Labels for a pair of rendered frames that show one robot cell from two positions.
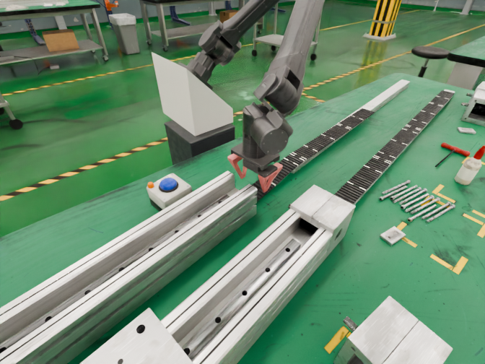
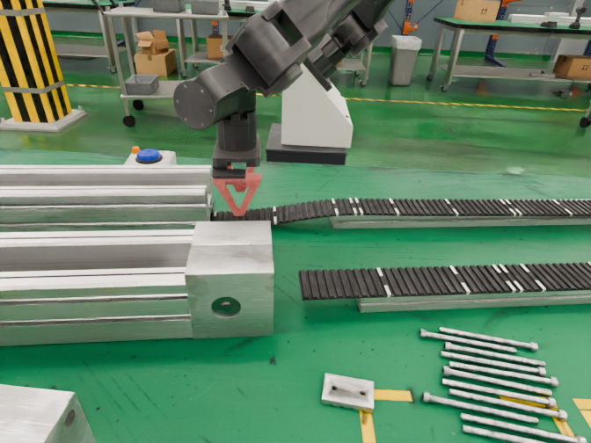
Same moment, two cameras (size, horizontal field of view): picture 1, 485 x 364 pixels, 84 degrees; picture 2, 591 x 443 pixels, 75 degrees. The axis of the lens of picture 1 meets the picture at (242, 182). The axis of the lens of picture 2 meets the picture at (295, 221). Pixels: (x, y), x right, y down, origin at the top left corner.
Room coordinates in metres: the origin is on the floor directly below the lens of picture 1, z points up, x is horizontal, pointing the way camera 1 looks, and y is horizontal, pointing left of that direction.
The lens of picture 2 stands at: (0.18, -0.44, 1.13)
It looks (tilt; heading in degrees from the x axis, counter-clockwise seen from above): 32 degrees down; 39
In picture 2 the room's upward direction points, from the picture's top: 3 degrees clockwise
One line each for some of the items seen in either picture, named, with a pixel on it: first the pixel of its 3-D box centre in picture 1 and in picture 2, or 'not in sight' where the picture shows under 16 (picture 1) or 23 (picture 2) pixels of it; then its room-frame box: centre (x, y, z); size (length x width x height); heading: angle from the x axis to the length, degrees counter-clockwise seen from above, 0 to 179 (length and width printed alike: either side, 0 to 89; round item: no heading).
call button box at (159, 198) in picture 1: (172, 196); (150, 175); (0.50, 0.17, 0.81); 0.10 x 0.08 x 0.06; 46
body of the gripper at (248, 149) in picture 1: (255, 144); (237, 132); (0.54, -0.03, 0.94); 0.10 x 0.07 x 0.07; 46
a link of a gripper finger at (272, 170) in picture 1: (262, 174); (238, 184); (0.52, -0.05, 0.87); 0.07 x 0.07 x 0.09; 46
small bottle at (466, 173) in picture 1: (473, 164); not in sight; (0.60, -0.62, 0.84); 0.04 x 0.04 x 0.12
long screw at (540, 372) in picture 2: (407, 195); (491, 362); (0.53, -0.44, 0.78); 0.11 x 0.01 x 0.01; 119
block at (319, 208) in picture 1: (314, 218); (234, 270); (0.41, -0.16, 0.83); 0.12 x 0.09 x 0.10; 46
